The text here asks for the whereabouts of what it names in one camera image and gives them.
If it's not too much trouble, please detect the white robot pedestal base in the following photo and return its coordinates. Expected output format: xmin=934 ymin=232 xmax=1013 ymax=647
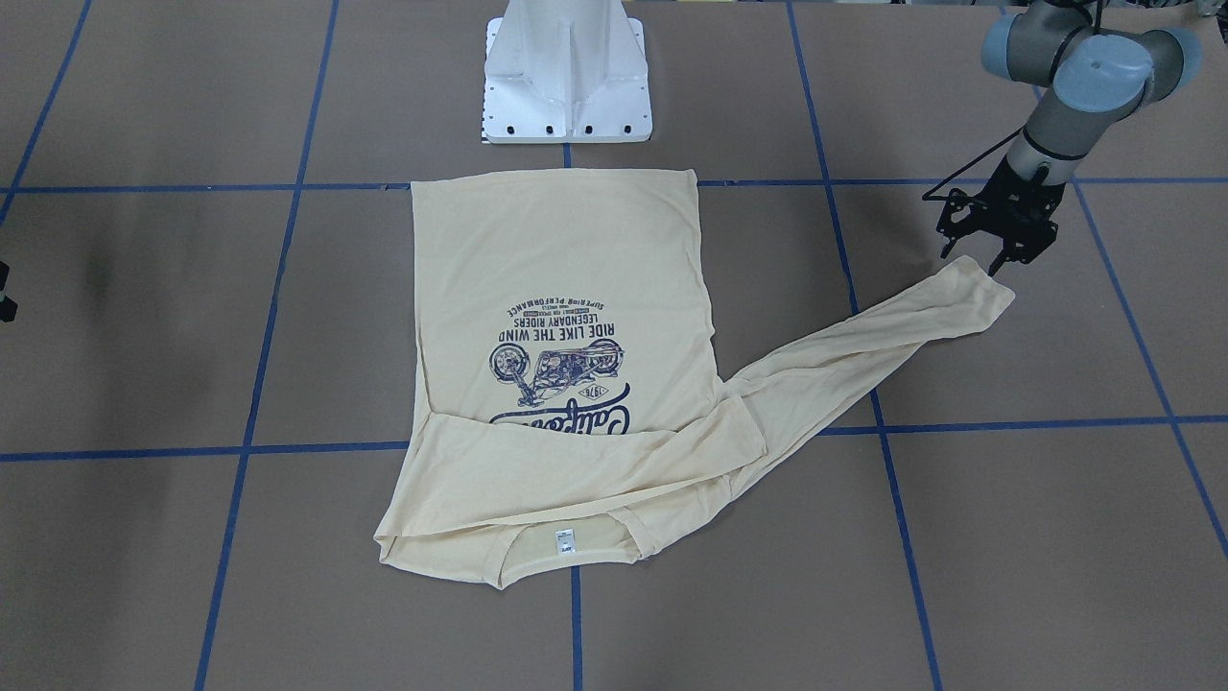
xmin=480 ymin=1 xmax=655 ymax=145

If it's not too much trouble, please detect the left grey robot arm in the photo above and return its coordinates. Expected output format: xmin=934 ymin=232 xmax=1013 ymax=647
xmin=969 ymin=1 xmax=1203 ymax=272

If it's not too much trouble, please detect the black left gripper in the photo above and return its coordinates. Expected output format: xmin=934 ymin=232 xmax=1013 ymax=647
xmin=986 ymin=158 xmax=1066 ymax=279

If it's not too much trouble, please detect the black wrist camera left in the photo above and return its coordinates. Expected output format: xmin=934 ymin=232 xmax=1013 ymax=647
xmin=935 ymin=188 xmax=990 ymax=259

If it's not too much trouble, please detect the cream long-sleeve printed shirt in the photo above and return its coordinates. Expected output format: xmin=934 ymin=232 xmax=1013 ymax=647
xmin=373 ymin=169 xmax=1016 ymax=589

